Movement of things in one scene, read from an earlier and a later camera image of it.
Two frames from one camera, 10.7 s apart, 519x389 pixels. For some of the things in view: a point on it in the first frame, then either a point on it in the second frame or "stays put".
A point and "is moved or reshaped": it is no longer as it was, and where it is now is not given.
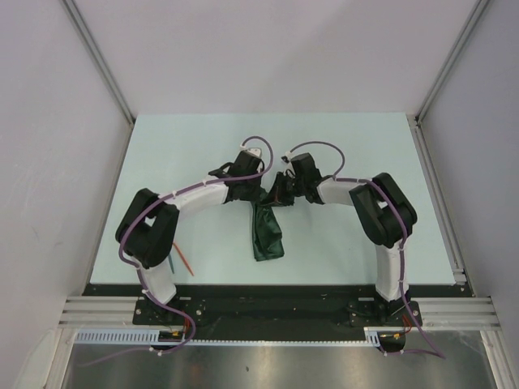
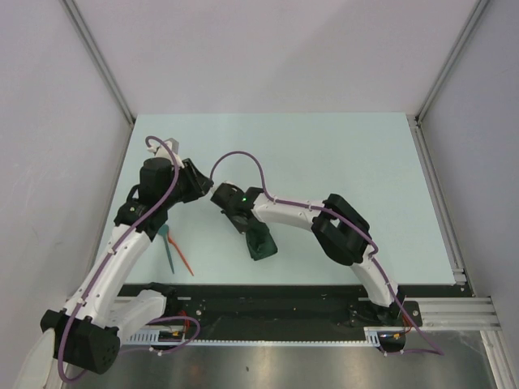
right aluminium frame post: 478,10 stays put
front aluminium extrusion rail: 464,313 stays put
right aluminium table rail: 441,204 stays put
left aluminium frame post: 98,57 stays put
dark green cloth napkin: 267,232 is moved or reshaped
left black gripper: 254,195 -> 199,184
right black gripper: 277,196 -> 241,227
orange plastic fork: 184,259 stays put
